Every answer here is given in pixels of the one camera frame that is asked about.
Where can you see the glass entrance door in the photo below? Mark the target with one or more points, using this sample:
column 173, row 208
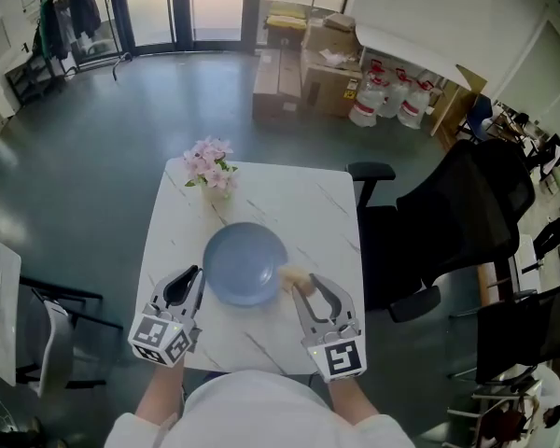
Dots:
column 214, row 3

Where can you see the person's left forearm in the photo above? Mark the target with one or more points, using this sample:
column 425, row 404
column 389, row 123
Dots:
column 161, row 390

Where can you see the black low shelf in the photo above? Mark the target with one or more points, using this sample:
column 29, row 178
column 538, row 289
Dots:
column 28, row 79

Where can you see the big blue plate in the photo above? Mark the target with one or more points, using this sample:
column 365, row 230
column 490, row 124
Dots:
column 242, row 264

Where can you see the flat long cardboard box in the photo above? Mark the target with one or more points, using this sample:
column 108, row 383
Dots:
column 275, row 87

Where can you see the grey plastic chair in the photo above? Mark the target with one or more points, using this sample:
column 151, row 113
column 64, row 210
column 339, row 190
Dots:
column 56, row 339

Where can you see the clothes rack with garments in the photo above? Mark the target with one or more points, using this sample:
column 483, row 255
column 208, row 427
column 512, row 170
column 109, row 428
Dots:
column 81, row 7

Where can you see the tan fibrous food piece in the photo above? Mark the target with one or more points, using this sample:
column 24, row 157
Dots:
column 296, row 275

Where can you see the pink flowers in white pot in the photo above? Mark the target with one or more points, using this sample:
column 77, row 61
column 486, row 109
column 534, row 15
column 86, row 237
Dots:
column 210, row 161

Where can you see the blue chair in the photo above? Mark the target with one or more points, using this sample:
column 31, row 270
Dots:
column 476, row 119

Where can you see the person's right forearm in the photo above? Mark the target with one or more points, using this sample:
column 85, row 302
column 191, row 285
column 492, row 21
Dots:
column 350, row 399

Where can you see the clear water jug red cap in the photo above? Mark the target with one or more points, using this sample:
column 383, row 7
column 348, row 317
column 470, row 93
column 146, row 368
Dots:
column 396, row 96
column 413, row 107
column 366, row 101

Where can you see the black bin with yellow lid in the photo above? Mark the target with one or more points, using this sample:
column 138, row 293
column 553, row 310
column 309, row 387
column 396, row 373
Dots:
column 284, row 21

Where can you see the large cardboard box yellow label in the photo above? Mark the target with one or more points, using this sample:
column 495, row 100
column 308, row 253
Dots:
column 329, row 89

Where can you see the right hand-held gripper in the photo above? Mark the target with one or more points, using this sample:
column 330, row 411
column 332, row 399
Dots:
column 340, row 359

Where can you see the person's white shirt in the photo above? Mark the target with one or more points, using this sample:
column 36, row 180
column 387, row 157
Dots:
column 261, row 413

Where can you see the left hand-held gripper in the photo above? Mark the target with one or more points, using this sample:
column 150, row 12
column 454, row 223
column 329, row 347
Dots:
column 158, row 339

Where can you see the open cardboard box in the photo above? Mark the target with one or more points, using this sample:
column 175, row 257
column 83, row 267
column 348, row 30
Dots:
column 331, row 35

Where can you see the black mesh office chair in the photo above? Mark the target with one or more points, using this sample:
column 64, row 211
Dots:
column 462, row 222

